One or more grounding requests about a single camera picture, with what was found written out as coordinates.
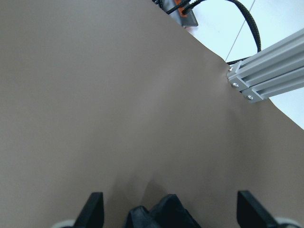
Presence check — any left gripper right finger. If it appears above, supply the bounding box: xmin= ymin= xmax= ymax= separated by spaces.
xmin=237 ymin=190 xmax=282 ymax=228

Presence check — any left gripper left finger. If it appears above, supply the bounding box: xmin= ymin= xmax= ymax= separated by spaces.
xmin=73 ymin=192 xmax=105 ymax=228

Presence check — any black t-shirt with logo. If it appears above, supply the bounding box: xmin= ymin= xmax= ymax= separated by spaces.
xmin=123 ymin=194 xmax=200 ymax=228

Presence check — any orange USB hub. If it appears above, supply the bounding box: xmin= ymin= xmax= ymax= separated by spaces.
xmin=152 ymin=0 xmax=199 ymax=29

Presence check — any aluminium frame post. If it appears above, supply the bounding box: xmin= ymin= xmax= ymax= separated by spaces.
xmin=227 ymin=29 xmax=304 ymax=103

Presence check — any black braided cable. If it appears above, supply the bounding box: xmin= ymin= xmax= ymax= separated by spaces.
xmin=163 ymin=0 xmax=263 ymax=66

